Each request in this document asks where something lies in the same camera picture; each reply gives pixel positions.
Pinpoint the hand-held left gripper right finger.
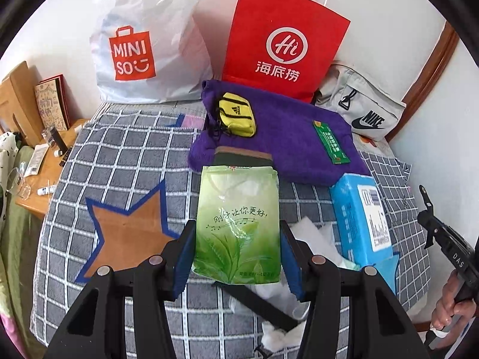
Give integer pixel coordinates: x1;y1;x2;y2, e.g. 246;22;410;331
279;220;431;359

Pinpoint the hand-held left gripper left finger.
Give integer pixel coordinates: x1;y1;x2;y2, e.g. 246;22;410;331
48;220;197;359

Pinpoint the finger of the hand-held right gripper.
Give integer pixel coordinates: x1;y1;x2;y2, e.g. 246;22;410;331
417;184;437;250

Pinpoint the green leaf tissue pack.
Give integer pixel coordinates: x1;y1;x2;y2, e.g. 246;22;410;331
191;165;282;284

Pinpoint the dark green box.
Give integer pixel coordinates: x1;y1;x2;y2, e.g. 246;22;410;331
213;147;275;169

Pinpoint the person's right hand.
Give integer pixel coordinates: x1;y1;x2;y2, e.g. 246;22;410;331
430;268;479;332

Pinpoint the blue tissue pack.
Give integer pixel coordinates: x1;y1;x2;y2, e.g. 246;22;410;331
329;173;393;270

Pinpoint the grey checked blanket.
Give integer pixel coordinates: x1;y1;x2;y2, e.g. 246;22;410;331
30;103;431;359

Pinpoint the green sachet packet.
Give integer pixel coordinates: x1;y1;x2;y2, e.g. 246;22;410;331
313;120;350;165

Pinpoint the purple towel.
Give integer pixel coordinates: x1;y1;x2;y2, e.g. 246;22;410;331
187;79;371;187

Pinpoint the grey waist bag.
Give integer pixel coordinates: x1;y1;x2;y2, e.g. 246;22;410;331
313;62;407;142

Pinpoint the wooden nightstand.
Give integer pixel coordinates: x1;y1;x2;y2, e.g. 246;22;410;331
15;119;90;219

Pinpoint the yellow mini pouch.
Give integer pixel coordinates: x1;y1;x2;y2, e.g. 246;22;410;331
217;92;259;138

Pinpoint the green cloth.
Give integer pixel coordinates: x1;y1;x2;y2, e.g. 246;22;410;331
0;146;49;345

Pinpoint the black cylinder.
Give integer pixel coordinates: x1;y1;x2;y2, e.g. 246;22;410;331
48;126;69;151

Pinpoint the white tube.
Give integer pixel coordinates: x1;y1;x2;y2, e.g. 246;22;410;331
24;146;49;177

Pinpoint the clear glass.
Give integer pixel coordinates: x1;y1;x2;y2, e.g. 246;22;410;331
5;168;32;200

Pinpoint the doodle cover book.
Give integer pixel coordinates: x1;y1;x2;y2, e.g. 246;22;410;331
34;78;70;132

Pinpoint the red book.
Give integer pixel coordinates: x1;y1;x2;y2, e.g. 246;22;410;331
39;75;72;128

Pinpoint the white floral cloth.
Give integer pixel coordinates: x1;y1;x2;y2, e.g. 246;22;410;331
0;131;21;195

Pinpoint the wooden board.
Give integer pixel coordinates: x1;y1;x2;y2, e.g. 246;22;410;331
0;61;43;148

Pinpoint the white plastic shopping bag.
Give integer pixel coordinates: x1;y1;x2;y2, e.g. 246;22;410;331
89;0;214;104

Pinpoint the red paper bag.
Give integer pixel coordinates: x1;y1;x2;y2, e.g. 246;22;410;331
222;0;351;103

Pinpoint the black strap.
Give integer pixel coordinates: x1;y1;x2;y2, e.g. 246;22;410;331
211;282;300;333

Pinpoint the wooden headboard frame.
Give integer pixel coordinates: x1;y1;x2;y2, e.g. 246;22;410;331
385;20;459;143

